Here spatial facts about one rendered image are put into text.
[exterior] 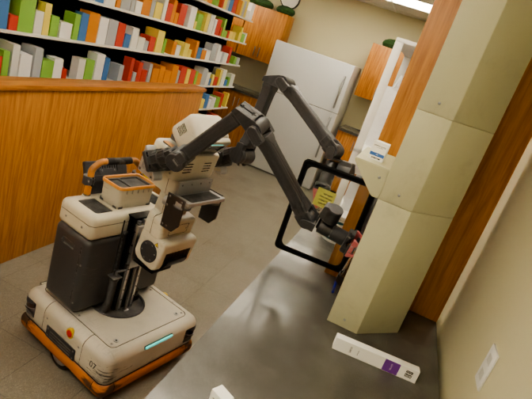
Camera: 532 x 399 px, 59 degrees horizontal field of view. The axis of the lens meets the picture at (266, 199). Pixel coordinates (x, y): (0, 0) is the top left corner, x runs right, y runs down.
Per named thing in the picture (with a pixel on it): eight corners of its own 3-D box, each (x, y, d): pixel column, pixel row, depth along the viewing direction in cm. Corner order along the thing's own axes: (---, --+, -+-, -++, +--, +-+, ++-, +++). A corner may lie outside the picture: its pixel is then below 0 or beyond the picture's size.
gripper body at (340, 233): (355, 230, 173) (337, 220, 174) (351, 238, 163) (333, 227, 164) (347, 245, 175) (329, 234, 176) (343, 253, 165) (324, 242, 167)
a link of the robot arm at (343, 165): (336, 146, 196) (327, 145, 189) (361, 152, 190) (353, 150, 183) (330, 173, 198) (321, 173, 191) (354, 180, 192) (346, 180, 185)
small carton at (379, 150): (384, 161, 157) (391, 144, 155) (381, 162, 153) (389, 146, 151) (370, 155, 159) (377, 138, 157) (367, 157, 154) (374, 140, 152)
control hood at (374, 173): (385, 181, 178) (396, 157, 175) (378, 199, 148) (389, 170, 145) (357, 170, 181) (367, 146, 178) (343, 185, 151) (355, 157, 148)
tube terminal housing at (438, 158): (400, 311, 187) (487, 130, 163) (395, 352, 157) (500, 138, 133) (342, 285, 193) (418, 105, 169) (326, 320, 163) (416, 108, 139)
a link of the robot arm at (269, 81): (275, 71, 212) (264, 66, 204) (298, 81, 206) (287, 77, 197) (240, 159, 225) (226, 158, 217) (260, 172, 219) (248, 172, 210)
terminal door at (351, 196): (342, 274, 190) (379, 185, 178) (273, 246, 194) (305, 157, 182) (342, 273, 191) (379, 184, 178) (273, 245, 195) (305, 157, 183)
